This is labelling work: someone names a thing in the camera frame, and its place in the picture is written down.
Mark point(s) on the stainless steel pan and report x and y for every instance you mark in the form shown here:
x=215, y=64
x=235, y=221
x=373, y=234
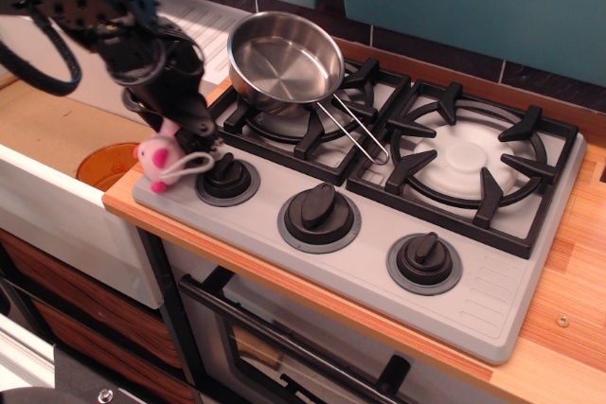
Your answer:
x=286, y=65

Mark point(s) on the black burner grate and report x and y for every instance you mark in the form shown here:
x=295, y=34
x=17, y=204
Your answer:
x=327, y=140
x=489, y=172

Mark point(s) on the grey toy stove top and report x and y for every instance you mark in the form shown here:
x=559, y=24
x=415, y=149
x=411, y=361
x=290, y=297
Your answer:
x=481, y=315

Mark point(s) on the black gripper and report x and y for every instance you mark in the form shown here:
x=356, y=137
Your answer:
x=169, y=87

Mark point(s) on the orange sink drain plate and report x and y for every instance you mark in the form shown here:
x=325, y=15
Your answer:
x=104, y=167

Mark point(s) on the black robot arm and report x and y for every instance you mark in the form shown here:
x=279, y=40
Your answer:
x=121, y=32

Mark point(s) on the black right stove knob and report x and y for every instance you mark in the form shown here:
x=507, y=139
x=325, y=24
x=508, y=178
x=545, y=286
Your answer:
x=424, y=264

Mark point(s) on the white toy sink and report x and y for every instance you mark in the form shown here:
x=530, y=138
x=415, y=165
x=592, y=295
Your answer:
x=45, y=138

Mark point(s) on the wooden drawer cabinet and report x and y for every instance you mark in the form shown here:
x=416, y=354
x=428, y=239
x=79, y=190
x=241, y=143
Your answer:
x=99, y=325

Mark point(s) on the black left stove knob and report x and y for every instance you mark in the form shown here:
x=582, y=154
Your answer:
x=230, y=182

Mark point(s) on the black middle stove knob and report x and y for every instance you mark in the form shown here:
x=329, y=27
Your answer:
x=320, y=220

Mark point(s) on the black right burner grate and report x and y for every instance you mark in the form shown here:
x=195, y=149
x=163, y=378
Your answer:
x=489, y=172

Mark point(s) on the black stove knob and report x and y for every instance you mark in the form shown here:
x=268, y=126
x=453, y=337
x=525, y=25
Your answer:
x=230, y=182
x=424, y=264
x=320, y=220

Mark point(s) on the black left burner grate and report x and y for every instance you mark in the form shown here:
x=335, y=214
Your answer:
x=327, y=140

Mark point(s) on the pink stuffed pig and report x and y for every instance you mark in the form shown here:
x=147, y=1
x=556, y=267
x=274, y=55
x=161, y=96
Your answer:
x=165, y=163

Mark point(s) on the oven door with handle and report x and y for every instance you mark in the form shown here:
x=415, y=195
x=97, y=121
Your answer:
x=386, y=389

